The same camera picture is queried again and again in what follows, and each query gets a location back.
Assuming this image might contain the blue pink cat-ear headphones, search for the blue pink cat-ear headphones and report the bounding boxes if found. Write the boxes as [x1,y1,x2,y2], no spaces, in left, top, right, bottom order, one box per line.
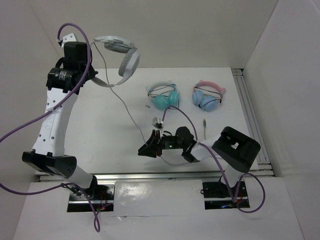
[192,80,226,112]

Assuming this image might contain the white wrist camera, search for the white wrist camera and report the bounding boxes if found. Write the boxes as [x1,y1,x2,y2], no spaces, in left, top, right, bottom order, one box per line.
[56,33,78,48]
[152,117,164,136]

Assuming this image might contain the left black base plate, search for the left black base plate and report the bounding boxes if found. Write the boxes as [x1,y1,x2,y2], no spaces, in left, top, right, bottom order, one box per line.
[67,183,116,213]

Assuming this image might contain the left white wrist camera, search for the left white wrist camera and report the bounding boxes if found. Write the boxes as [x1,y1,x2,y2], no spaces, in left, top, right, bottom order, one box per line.
[56,33,78,48]

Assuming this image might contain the grey white headphones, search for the grey white headphones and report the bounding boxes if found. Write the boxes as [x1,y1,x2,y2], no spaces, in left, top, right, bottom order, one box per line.
[89,35,141,88]

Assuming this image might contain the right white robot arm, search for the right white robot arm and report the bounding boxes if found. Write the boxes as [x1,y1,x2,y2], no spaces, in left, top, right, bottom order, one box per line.
[138,126,261,196]

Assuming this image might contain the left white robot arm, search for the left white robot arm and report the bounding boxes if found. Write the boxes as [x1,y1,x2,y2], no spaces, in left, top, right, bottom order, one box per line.
[22,41,99,200]

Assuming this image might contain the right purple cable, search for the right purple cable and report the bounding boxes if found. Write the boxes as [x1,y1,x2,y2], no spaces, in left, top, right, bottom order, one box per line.
[162,105,266,213]

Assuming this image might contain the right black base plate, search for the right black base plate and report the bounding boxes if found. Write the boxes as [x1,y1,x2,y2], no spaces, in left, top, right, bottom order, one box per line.
[200,181,250,210]

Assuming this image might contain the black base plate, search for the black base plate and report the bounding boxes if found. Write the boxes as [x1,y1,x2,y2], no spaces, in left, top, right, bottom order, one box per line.
[200,181,250,210]
[67,183,116,213]

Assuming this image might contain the aluminium side rail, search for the aluminium side rail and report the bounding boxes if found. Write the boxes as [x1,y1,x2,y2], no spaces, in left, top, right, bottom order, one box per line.
[231,68,275,177]

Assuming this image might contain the aluminium front rail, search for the aluminium front rail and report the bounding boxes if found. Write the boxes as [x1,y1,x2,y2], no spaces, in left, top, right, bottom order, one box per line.
[37,167,276,182]

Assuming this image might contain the teal cat-ear headphones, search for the teal cat-ear headphones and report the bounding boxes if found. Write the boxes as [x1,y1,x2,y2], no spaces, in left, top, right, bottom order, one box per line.
[145,81,180,110]

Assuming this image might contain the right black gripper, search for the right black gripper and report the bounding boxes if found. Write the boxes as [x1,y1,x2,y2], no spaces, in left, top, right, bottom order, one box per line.
[138,128,186,158]

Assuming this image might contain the grey headphone cable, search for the grey headphone cable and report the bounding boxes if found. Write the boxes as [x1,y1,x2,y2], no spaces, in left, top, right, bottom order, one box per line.
[93,42,208,166]

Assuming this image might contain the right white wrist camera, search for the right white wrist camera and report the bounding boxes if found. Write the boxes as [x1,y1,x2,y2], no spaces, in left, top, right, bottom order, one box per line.
[152,117,164,136]

